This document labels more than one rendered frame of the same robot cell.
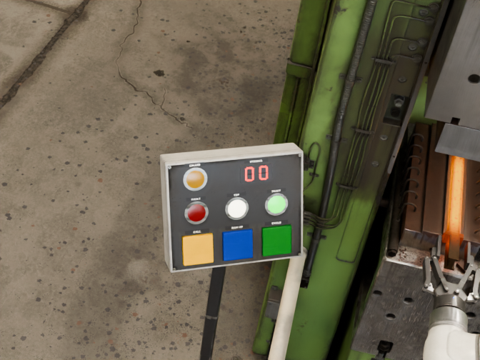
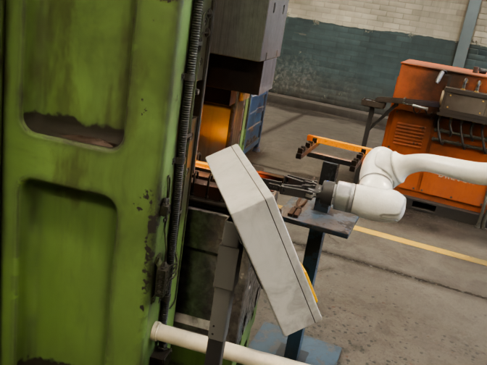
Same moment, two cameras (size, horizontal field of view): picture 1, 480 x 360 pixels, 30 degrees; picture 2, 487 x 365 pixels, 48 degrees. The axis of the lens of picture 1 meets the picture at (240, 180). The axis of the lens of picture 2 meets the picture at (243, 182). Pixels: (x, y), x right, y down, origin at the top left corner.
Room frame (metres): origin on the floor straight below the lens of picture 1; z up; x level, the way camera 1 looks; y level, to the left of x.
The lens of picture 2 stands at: (1.39, 1.05, 1.49)
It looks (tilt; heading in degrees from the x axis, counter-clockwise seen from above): 18 degrees down; 276
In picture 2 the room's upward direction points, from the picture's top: 9 degrees clockwise
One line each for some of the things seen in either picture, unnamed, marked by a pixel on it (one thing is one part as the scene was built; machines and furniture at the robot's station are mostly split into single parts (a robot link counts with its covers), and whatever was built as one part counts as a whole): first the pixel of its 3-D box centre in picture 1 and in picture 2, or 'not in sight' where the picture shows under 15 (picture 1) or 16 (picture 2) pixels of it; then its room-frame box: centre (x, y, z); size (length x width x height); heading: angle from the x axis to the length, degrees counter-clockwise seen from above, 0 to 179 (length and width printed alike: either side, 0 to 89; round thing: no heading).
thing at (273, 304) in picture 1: (281, 304); not in sight; (1.68, -0.19, 0.36); 0.09 x 0.07 x 0.12; 85
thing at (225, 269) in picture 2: not in sight; (244, 256); (1.47, 0.01, 1.00); 0.13 x 0.11 x 0.14; 85
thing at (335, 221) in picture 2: not in sight; (321, 211); (1.27, -1.12, 0.74); 0.40 x 0.30 x 0.02; 78
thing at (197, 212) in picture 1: (196, 213); not in sight; (1.39, 0.09, 1.09); 0.05 x 0.03 x 0.04; 85
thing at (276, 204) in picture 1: (276, 204); not in sight; (1.46, -0.10, 1.09); 0.05 x 0.03 x 0.04; 85
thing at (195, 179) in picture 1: (195, 178); not in sight; (1.43, 0.10, 1.16); 0.05 x 0.03 x 0.04; 85
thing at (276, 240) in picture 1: (276, 239); not in sight; (1.42, -0.11, 1.01); 0.07 x 0.05 x 0.07; 110
